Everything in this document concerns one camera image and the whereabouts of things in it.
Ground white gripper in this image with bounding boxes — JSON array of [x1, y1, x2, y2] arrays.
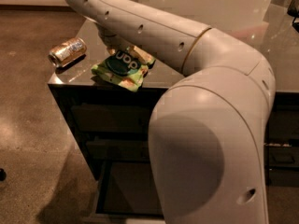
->
[[96, 24, 155, 63]]

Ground green rice chip bag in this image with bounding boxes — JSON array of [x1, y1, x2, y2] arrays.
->
[[91, 49, 155, 92]]

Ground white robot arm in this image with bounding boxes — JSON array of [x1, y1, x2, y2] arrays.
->
[[65, 0, 276, 224]]

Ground top left drawer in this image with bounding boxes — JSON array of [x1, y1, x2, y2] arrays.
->
[[71, 104, 150, 133]]

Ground middle left drawer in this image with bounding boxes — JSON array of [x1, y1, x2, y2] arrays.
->
[[86, 139, 150, 161]]

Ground open bottom left drawer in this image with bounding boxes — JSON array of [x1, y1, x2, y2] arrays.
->
[[82, 161, 165, 224]]

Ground top right drawer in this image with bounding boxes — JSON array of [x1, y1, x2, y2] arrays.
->
[[268, 110, 299, 142]]

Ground middle right drawer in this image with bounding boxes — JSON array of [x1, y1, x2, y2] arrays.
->
[[264, 144, 299, 169]]

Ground bottom right drawer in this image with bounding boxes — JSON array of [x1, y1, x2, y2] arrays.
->
[[266, 169, 299, 187]]

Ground gold soda can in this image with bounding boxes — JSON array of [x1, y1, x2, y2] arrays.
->
[[48, 37, 87, 68]]

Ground dark cabinet with drawers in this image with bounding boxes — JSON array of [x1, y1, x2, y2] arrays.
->
[[50, 0, 298, 224]]

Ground small black floor object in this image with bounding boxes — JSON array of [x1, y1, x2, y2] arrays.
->
[[0, 168, 7, 181]]

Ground dark object on counter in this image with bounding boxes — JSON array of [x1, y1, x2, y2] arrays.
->
[[287, 0, 299, 33]]

